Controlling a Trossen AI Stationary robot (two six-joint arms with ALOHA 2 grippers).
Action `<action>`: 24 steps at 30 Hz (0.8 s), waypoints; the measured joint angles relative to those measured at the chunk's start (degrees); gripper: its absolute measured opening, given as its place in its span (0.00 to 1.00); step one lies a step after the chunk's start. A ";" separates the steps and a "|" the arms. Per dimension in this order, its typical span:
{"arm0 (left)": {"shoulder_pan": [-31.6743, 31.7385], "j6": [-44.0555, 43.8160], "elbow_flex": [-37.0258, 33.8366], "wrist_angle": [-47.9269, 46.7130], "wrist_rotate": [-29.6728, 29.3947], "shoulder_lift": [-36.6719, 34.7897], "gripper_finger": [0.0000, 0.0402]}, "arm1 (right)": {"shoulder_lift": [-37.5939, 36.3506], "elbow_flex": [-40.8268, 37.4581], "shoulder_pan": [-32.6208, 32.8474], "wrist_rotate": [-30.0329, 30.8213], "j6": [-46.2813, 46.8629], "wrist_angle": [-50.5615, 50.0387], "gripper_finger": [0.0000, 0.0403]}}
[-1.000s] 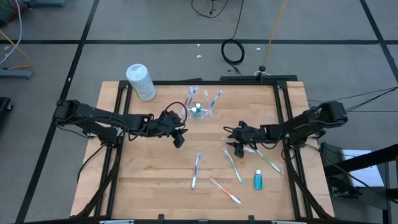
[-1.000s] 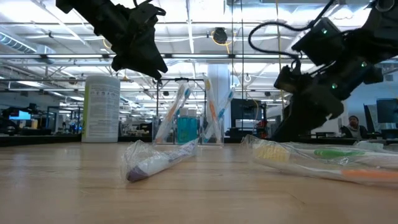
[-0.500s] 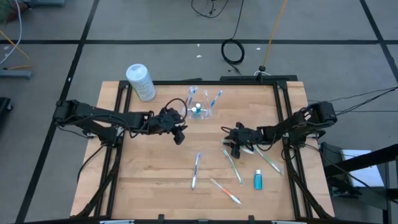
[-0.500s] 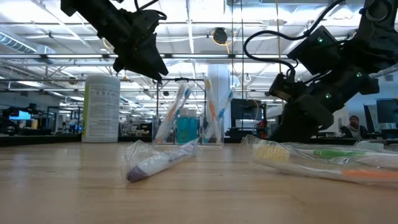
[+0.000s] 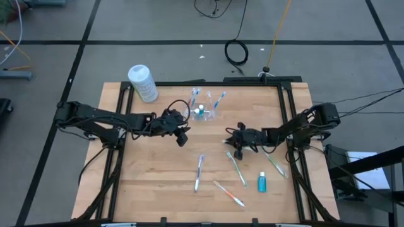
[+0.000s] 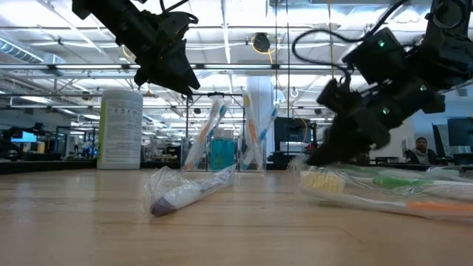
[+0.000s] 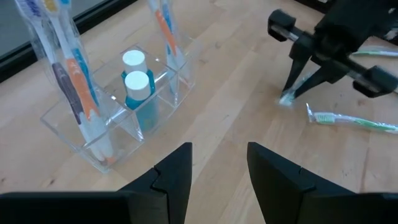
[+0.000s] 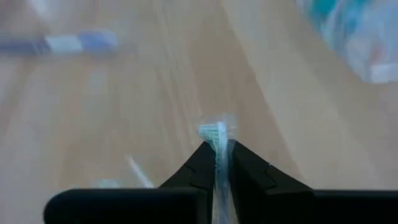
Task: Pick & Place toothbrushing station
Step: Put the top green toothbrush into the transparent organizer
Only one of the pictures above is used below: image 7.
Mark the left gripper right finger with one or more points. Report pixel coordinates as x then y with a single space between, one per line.
280 193

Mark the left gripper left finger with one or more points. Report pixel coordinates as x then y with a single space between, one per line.
168 199

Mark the green toothbrush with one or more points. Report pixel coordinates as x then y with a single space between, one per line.
376 52
286 99
325 117

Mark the orange toothbrush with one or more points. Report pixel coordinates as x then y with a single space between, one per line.
83 90
166 34

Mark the clear acrylic organizer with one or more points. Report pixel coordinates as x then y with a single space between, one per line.
124 124

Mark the purple toothbrush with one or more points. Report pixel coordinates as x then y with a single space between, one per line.
66 90

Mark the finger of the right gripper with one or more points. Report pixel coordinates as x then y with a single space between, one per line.
317 79
295 73

